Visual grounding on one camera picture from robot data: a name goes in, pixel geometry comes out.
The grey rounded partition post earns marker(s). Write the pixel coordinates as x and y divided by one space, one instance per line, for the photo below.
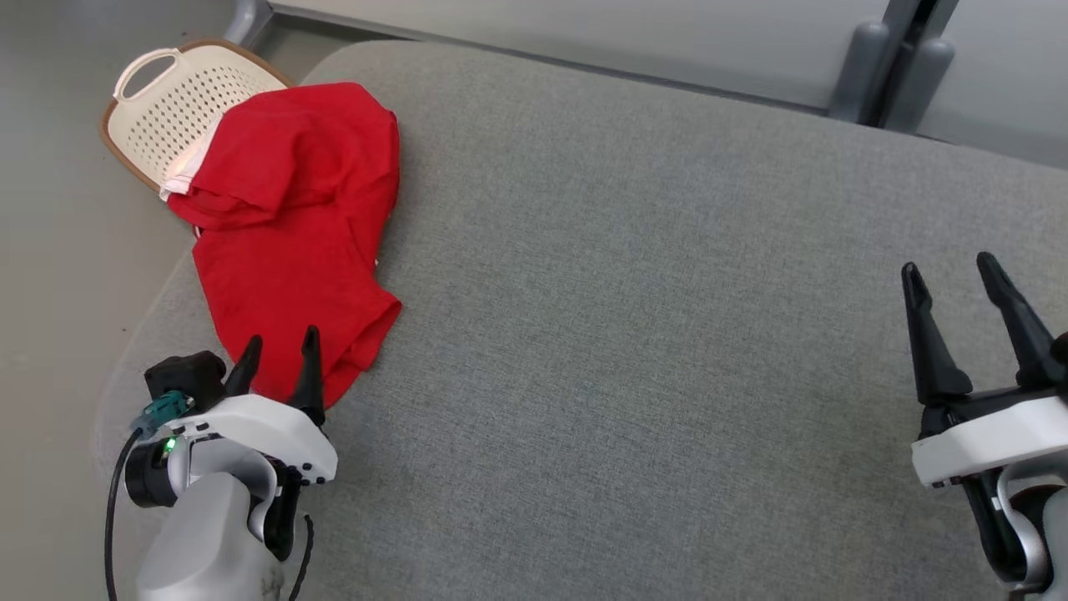
863 71
918 88

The red shirt white sleeves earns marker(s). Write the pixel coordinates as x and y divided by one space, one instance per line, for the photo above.
284 309

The grey partition foot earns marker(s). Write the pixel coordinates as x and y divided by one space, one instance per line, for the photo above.
246 21

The white grey left arm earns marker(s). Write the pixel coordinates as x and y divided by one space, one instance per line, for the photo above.
209 534

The dark vertical partition frame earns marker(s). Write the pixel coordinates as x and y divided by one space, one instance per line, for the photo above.
909 42

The cream perforated laundry basket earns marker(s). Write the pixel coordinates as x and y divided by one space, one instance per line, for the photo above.
167 108

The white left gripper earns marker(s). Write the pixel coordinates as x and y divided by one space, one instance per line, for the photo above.
267 426

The teal left camera connector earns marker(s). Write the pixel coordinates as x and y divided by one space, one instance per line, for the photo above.
165 409

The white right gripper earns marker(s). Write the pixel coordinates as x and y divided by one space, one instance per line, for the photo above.
984 438

